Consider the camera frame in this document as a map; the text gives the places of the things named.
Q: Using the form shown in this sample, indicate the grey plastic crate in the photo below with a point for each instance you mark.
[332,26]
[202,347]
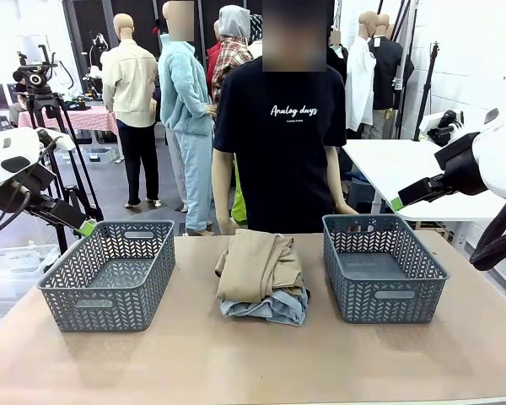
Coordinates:
[93,154]

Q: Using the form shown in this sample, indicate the black tripod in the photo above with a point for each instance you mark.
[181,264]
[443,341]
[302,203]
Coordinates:
[73,169]

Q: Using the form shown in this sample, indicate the person in black t-shirt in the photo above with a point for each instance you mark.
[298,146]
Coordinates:
[278,160]

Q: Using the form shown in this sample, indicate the lime green trousers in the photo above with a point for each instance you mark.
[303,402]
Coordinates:
[238,202]

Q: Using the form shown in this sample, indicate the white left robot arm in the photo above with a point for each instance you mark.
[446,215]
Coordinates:
[8,147]

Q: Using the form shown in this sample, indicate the mannequin in white shirt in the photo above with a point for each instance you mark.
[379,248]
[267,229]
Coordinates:
[360,84]

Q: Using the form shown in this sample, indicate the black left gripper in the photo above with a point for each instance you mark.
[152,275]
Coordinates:
[55,208]

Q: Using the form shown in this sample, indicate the mannequin in cream shirt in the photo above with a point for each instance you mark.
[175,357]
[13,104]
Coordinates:
[128,84]

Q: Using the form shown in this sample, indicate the seated person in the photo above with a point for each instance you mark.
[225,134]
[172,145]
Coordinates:
[19,105]

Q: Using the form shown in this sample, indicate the grey plastic woven basket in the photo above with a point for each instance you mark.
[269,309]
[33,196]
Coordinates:
[109,270]
[379,270]

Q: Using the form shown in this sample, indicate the beige garment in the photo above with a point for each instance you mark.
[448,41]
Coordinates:
[253,266]

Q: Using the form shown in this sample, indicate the black bundle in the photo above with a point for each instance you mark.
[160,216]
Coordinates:
[440,135]

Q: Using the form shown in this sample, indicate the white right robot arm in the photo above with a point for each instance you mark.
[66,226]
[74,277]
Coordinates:
[502,156]

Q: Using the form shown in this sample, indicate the person's right forearm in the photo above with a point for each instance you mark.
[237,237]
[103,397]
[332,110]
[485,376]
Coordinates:
[222,190]

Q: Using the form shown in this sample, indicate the person's left forearm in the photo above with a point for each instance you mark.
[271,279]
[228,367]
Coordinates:
[336,177]

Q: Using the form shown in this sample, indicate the black light stand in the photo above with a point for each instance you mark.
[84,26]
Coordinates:
[428,84]

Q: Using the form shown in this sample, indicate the light blue denim jeans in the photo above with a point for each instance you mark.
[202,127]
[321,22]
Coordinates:
[278,310]

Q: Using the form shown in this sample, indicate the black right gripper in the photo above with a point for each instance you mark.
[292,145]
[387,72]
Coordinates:
[459,169]

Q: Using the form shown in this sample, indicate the clear plastic storage box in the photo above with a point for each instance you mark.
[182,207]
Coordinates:
[12,270]

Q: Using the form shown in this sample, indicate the mannequin in plaid hoodie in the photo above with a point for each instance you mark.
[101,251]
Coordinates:
[232,59]

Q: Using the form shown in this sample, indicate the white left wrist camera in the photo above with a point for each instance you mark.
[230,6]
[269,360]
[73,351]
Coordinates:
[61,141]

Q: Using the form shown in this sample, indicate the mannequin in red top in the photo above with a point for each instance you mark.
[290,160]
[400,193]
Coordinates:
[212,63]

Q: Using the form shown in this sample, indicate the table with pink cloth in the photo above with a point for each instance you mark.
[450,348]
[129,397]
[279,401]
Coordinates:
[84,118]

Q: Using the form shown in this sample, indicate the mannequin in blue fleece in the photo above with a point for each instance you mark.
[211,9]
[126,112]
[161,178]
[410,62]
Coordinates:
[181,93]

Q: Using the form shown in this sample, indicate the mannequin in black shirt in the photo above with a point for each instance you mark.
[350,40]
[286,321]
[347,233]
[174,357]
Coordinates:
[385,71]

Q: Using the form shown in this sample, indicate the person's left hand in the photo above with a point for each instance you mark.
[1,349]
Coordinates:
[346,209]

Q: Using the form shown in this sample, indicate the dark storage bin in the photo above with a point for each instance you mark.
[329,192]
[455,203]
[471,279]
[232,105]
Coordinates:
[360,194]

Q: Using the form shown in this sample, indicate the large white table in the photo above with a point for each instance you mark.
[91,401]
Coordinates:
[396,164]

